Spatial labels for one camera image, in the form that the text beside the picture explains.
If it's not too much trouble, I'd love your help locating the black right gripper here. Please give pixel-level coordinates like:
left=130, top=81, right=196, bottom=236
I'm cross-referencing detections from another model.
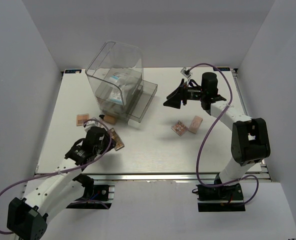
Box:
left=163, top=79, right=206, bottom=109

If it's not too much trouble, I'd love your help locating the long square-pan eyeshadow palette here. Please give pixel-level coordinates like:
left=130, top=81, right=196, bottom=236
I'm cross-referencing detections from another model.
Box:
left=109, top=128, right=125, bottom=151

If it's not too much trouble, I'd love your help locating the small pink blush compact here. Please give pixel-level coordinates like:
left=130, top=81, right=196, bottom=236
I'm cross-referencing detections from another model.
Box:
left=76, top=113, right=90, bottom=126

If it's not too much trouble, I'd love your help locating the pink makeup box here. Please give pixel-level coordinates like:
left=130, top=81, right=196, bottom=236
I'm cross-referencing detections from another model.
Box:
left=188, top=115, right=203, bottom=134

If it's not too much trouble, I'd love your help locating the white cotton pad pack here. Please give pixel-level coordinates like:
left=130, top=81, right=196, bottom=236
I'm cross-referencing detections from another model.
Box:
left=108, top=72, right=133, bottom=87
left=108, top=84, right=135, bottom=105

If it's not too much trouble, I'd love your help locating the smoked acrylic drawer organizer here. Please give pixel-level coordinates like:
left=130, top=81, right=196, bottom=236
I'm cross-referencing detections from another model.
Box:
left=94, top=68, right=158, bottom=123

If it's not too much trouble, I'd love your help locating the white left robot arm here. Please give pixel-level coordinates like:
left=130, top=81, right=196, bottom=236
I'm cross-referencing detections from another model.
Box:
left=7, top=126, right=116, bottom=240

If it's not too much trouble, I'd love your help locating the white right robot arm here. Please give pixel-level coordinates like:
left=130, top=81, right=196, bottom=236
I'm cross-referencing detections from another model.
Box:
left=163, top=72, right=271, bottom=200

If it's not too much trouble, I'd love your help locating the foundation bottle near organizer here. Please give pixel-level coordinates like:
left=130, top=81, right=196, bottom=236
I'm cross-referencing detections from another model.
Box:
left=99, top=114, right=117, bottom=125

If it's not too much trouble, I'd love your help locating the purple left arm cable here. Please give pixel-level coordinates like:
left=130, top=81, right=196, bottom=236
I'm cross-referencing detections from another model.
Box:
left=0, top=119, right=113, bottom=235

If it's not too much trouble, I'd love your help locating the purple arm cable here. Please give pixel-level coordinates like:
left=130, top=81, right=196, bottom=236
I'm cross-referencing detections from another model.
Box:
left=0, top=119, right=113, bottom=235
left=185, top=62, right=260, bottom=207

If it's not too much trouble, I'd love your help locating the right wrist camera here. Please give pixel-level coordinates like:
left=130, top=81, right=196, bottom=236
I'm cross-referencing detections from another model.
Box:
left=180, top=67, right=192, bottom=80

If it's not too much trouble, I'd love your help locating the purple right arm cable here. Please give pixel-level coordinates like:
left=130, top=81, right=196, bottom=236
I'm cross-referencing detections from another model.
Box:
left=185, top=62, right=260, bottom=207

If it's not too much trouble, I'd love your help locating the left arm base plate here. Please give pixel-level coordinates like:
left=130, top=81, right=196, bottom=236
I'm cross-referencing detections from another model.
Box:
left=66, top=174, right=115, bottom=210

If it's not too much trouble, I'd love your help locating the aluminium front rail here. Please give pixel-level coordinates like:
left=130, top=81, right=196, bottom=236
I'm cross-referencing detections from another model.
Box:
left=55, top=172, right=271, bottom=182

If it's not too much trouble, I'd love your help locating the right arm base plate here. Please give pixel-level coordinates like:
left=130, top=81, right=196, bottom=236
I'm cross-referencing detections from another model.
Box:
left=191, top=183, right=246, bottom=213

